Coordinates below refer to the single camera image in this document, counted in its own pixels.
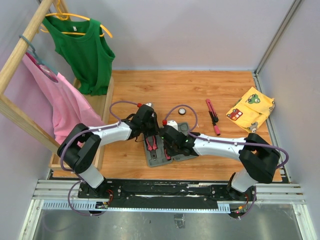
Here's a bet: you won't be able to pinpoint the grey plastic tool case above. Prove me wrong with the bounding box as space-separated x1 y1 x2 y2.
143 135 197 167

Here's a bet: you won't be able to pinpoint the pink handled pliers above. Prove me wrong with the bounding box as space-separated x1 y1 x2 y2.
145 135 158 160

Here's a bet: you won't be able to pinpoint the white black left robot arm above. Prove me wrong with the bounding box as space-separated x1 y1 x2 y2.
57 103 159 198

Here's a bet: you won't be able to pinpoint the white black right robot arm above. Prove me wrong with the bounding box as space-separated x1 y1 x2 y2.
159 125 280 200

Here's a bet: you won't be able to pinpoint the black electrical tape roll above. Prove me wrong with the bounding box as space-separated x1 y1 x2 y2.
178 107 187 116

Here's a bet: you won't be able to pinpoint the pink utility knife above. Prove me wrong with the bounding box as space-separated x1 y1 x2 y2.
205 98 219 123

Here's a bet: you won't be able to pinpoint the pink shirt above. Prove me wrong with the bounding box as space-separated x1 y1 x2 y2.
22 52 104 144

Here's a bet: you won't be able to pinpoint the yellow patterned cloth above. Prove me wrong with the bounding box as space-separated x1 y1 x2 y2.
225 87 276 133

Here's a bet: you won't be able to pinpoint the wooden clothes rack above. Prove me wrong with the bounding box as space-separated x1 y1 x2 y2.
0 0 115 172

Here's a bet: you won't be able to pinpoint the green tank top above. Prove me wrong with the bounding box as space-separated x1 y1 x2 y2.
42 16 116 96

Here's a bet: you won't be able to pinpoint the grey clothes hanger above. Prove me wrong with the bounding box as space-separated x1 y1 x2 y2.
19 34 58 83

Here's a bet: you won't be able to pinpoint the yellow clothes hanger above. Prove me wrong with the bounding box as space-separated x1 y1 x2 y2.
39 0 113 39

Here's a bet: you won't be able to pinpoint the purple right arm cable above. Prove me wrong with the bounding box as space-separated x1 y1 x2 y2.
162 104 290 221

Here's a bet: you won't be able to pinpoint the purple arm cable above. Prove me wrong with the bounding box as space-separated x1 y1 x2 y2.
162 104 290 221
59 100 143 217

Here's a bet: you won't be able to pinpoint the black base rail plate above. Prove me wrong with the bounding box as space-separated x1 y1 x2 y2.
77 179 254 210

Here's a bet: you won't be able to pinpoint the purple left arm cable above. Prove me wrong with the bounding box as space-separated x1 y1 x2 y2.
59 100 143 217

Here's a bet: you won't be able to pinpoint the aluminium frame post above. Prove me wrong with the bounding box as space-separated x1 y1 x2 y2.
252 0 304 77

